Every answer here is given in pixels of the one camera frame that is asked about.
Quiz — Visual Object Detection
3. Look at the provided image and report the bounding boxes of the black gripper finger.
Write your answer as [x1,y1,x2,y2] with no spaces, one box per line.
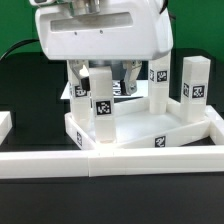
[68,60,90,91]
[120,60,142,96]

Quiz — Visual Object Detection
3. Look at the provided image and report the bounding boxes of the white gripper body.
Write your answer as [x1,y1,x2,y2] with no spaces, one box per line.
[35,0,173,61]

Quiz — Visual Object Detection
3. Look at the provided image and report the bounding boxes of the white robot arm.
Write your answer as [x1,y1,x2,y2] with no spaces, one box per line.
[29,0,173,61]

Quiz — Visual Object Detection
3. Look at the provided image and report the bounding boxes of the fiducial marker sheet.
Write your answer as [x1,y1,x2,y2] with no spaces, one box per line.
[60,80,148,100]

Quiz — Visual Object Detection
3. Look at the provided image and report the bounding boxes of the white block at left edge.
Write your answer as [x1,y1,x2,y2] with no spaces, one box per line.
[0,111,12,145]

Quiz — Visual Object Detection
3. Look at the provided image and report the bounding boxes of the white L-shaped guide fence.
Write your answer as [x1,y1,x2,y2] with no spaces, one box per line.
[0,106,224,179]

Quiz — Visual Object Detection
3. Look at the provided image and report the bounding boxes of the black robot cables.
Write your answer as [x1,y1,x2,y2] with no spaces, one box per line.
[0,38,41,62]

